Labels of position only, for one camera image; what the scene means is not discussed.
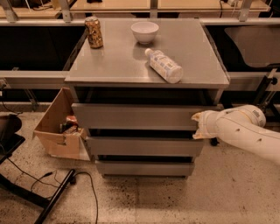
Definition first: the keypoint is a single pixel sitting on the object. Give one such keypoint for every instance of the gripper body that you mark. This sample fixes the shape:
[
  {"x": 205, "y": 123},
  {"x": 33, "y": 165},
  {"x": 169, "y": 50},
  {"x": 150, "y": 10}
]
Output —
[{"x": 208, "y": 123}]

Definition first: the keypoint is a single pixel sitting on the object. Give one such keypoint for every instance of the grey top drawer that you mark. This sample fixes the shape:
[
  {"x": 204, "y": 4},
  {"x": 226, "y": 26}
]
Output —
[{"x": 137, "y": 116}]

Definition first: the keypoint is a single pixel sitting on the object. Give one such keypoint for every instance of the grey drawer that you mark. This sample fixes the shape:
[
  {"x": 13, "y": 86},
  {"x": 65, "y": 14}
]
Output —
[
  {"x": 139, "y": 146},
  {"x": 137, "y": 116},
  {"x": 144, "y": 168}
]

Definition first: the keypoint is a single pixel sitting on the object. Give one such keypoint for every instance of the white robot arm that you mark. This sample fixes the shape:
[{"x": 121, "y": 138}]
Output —
[{"x": 242, "y": 127}]

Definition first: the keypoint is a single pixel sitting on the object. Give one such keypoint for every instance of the grey drawer cabinet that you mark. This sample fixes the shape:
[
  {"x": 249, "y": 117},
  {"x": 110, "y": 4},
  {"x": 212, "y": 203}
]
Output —
[{"x": 119, "y": 73}]

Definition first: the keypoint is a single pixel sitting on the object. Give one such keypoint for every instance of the grey bottom drawer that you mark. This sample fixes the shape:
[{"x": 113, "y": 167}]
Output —
[{"x": 144, "y": 168}]

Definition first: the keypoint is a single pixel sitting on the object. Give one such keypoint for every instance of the grey middle drawer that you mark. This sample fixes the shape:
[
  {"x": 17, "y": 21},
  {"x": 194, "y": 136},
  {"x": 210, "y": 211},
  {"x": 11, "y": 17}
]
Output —
[{"x": 139, "y": 146}]

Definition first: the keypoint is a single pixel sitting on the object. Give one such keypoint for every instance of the white plastic bottle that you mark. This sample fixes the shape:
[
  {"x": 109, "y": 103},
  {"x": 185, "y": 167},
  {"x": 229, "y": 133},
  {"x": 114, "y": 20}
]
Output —
[{"x": 168, "y": 69}]

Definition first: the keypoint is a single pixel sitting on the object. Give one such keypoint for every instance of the dark chair at right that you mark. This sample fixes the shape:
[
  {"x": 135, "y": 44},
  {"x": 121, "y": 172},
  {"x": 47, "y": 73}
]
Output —
[{"x": 259, "y": 46}]

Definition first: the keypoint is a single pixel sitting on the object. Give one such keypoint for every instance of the white ceramic bowl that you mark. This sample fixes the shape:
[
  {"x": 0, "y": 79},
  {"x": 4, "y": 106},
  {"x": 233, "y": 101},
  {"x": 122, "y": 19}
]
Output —
[{"x": 144, "y": 32}]

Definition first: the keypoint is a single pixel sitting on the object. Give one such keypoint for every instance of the red item in box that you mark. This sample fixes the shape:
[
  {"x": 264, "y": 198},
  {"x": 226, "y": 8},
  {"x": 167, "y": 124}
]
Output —
[{"x": 69, "y": 126}]

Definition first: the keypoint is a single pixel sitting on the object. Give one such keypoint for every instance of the brown cardboard box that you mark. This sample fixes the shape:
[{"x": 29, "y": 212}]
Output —
[{"x": 69, "y": 143}]

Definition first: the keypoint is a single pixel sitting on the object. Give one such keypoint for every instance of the patterned drink can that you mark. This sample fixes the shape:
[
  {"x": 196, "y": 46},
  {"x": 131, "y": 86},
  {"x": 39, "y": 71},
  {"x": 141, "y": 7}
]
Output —
[{"x": 94, "y": 33}]

